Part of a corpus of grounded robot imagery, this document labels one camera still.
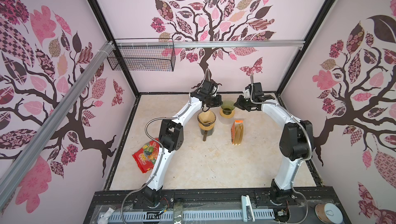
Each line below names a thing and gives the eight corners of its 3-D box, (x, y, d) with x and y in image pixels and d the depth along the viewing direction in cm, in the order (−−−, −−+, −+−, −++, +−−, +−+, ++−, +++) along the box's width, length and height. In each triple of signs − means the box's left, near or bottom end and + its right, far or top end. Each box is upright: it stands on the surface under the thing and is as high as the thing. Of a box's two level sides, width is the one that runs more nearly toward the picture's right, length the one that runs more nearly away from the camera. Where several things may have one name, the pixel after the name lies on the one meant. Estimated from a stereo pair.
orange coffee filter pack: (232, 144, 94) (234, 137, 87) (229, 128, 102) (231, 120, 95) (243, 144, 94) (246, 137, 87) (240, 128, 102) (243, 120, 95)
